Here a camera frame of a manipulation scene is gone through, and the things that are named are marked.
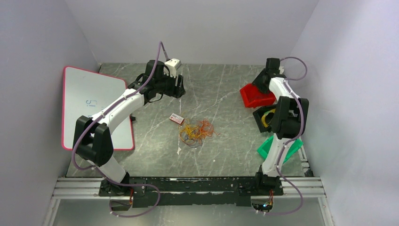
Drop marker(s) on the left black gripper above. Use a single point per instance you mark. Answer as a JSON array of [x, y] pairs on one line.
[[177, 91]]

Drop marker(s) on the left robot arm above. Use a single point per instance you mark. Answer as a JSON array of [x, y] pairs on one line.
[[93, 135]]

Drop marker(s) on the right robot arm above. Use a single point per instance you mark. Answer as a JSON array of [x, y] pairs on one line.
[[287, 124]]

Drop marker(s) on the small red white box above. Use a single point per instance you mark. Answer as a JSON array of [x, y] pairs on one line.
[[177, 118]]

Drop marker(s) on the white board pink rim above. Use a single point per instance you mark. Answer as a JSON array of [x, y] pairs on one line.
[[85, 93]]

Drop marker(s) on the red plastic bin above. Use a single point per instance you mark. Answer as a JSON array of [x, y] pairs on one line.
[[253, 98]]

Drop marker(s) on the black plastic bin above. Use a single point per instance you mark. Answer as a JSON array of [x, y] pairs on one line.
[[263, 117]]

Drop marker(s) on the green plastic bin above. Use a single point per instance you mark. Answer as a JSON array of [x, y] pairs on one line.
[[270, 146]]

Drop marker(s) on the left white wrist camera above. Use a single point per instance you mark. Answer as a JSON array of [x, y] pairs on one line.
[[172, 66]]

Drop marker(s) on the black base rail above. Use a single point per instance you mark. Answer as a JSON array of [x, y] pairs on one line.
[[164, 191]]

